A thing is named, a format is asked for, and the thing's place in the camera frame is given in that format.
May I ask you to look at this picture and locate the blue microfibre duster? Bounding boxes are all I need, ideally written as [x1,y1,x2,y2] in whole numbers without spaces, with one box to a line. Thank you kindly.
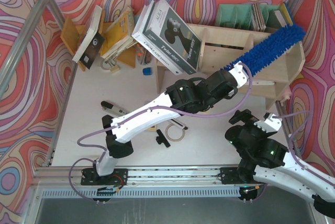
[223,24,306,76]

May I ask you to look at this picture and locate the roll of beige tape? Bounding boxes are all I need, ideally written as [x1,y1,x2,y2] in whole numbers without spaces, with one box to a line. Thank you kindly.
[165,124,185,142]

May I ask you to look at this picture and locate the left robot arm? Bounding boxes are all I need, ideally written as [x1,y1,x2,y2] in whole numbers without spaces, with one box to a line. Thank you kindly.
[95,70,248,176]

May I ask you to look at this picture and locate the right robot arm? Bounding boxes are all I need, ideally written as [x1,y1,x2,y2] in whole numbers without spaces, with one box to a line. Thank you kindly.
[225,109,334,218]

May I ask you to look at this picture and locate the light wooden bookshelf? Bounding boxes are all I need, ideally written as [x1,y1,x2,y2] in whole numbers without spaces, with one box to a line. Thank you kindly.
[155,23,306,110]

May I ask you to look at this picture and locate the white papers on shelf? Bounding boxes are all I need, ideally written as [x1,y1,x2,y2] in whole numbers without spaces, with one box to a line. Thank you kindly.
[252,80,275,86]

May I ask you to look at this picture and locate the teal desk organiser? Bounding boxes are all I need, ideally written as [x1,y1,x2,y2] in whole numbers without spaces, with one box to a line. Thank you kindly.
[215,3,281,33]

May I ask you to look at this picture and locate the brown notebooks in organiser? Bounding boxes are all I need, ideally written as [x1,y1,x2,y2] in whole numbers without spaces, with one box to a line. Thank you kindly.
[252,2,266,32]

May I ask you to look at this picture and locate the small blue box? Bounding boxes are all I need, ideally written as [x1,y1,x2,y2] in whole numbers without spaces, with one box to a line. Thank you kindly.
[142,67,152,76]

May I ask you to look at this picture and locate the black plastic clip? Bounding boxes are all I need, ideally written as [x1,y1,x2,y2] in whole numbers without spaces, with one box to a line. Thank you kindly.
[156,129,171,148]

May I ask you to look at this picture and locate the blue yellow calculator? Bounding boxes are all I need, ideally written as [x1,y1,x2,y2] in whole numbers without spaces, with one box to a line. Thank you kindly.
[147,126,157,131]

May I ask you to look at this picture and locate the pencils bundle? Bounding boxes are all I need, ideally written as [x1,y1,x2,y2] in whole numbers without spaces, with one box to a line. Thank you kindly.
[135,43,152,65]

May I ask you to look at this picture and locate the blue grey book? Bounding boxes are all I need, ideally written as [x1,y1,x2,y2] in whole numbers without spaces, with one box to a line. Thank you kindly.
[272,2,293,27]

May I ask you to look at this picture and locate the white Chokladfabriken book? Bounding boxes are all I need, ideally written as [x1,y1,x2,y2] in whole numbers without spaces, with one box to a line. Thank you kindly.
[131,1,184,75]

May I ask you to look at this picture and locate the brass padlock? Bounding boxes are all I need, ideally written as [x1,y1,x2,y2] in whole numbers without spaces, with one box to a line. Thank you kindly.
[100,60,120,73]

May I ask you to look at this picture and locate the yellow worn books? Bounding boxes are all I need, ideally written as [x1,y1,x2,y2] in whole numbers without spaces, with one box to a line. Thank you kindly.
[100,6,135,62]

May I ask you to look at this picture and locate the white book black cover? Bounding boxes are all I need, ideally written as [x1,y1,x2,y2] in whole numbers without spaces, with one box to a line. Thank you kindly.
[72,5,105,69]

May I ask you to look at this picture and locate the yellow wooden book rack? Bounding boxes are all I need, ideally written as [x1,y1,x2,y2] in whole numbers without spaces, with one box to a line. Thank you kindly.
[61,10,136,71]

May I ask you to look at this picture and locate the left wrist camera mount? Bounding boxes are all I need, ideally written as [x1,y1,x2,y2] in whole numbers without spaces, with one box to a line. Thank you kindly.
[228,61,249,88]

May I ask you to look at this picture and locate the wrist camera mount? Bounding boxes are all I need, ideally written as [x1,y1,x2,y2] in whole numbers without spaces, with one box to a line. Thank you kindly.
[228,61,249,88]
[254,112,282,133]

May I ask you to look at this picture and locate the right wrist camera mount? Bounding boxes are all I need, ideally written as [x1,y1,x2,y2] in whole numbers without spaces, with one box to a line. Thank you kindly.
[254,112,282,133]

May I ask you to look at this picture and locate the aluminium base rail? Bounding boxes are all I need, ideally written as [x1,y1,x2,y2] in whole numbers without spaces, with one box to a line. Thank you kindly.
[33,166,315,187]

